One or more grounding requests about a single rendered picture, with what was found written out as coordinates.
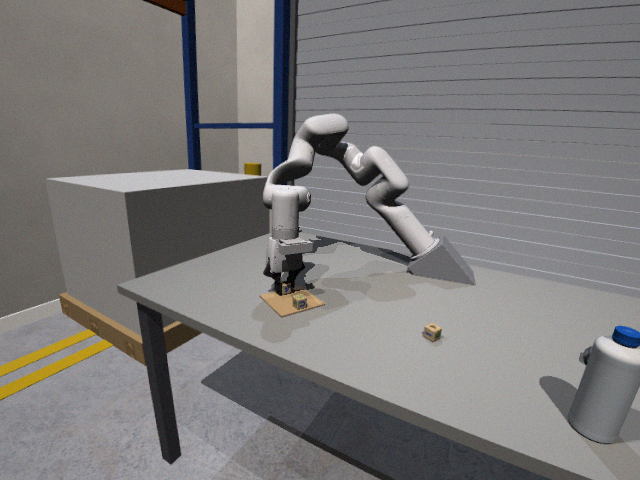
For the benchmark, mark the tan flat mat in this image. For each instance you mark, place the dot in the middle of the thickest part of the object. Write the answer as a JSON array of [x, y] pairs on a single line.
[[282, 304]]

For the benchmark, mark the white bottle with blue cap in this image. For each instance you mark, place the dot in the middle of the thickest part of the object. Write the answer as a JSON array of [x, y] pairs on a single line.
[[608, 386]]

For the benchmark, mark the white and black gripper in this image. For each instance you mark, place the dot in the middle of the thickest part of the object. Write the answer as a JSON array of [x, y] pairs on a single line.
[[282, 263]]

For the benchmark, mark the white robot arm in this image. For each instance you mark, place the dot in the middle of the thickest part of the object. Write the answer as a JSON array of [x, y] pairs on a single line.
[[286, 203]]

